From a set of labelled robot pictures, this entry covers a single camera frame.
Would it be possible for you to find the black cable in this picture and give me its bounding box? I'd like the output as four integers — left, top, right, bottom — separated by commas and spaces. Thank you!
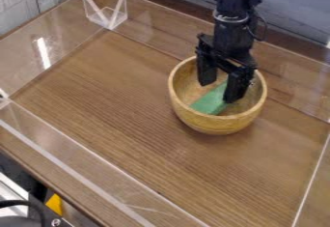
0, 199, 47, 227

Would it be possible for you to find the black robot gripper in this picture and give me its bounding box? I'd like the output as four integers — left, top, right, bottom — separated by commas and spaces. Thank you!
197, 12, 257, 103

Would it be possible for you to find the green rectangular block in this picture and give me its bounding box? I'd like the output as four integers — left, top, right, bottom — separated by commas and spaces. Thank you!
190, 82, 228, 115

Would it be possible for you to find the brown wooden bowl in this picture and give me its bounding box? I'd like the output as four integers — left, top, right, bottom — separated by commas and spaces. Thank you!
168, 56, 268, 135

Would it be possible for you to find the clear acrylic front wall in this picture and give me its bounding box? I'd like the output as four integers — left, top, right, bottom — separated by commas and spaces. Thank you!
0, 99, 210, 227

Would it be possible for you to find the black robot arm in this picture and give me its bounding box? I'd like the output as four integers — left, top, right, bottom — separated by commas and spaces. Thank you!
197, 0, 262, 103

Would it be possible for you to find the clear acrylic corner bracket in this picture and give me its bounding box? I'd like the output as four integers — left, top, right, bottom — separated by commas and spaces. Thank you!
83, 0, 129, 30

